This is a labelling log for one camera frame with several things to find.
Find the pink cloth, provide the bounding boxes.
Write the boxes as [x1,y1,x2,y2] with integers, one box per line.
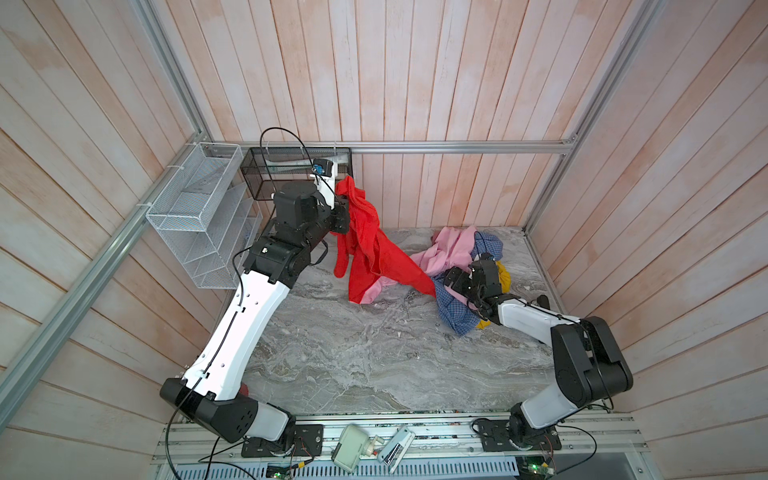
[348,227,477,304]

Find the red cloth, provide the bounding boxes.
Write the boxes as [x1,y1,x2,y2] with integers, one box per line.
[334,177,436,304]

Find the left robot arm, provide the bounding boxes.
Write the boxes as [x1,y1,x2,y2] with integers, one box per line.
[160,176,349,443]

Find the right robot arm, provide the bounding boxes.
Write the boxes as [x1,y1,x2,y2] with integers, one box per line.
[442,254,634,450]

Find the yellow cloth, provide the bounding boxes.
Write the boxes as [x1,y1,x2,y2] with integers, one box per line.
[476,261,511,330]

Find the blue checkered cloth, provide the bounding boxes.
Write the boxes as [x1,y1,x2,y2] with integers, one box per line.
[429,227,503,336]

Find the small black white object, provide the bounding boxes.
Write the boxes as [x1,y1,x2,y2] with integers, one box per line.
[535,294,551,310]

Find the white labelled device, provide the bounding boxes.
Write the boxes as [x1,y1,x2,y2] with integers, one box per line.
[377,426,416,474]

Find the white electrical box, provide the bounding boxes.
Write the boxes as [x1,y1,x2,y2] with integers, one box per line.
[331,424,372,473]

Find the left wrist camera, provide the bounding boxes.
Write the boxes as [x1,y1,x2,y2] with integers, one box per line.
[312,158,338,209]

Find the black mesh wall basket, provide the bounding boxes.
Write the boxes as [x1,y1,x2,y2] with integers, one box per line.
[240,146,354,201]

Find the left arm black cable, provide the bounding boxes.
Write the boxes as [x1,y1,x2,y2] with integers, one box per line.
[163,126,337,480]

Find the white wire wall shelf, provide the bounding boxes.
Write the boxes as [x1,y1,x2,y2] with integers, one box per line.
[147,142,261,290]

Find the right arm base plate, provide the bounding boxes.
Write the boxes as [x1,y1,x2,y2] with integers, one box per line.
[470,417,562,452]

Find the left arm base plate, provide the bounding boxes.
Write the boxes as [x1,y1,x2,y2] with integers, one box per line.
[241,423,324,458]

